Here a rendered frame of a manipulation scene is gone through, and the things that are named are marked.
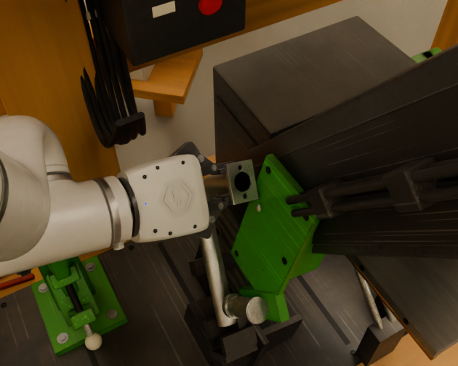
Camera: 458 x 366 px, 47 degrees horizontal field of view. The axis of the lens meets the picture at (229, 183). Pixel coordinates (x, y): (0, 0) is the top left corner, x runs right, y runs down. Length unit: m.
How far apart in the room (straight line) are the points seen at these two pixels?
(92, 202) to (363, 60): 0.52
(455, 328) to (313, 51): 0.48
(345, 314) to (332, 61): 0.45
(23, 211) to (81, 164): 0.53
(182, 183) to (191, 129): 1.88
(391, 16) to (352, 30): 2.42
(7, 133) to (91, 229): 0.15
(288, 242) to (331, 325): 0.32
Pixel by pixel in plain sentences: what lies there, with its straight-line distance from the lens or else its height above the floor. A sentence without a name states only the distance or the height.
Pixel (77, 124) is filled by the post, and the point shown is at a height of 1.19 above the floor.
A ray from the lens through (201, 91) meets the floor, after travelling 2.73.
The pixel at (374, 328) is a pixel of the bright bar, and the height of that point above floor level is 1.01.
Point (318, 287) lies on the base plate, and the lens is 1.02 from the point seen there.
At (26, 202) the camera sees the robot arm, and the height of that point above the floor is 1.48.
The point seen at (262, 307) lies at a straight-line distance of 0.78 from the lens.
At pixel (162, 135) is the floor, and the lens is 2.52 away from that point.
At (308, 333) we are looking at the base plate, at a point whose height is 0.90.
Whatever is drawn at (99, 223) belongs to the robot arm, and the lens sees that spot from 0.61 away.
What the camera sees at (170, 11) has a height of 1.42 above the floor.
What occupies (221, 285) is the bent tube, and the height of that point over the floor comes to 1.04.
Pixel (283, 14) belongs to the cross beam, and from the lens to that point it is 1.08.
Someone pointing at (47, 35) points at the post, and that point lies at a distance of 0.77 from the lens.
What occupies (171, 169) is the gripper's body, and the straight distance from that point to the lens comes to 0.65.
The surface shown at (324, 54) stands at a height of 1.24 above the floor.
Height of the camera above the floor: 1.78
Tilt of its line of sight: 51 degrees down
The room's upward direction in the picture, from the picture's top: straight up
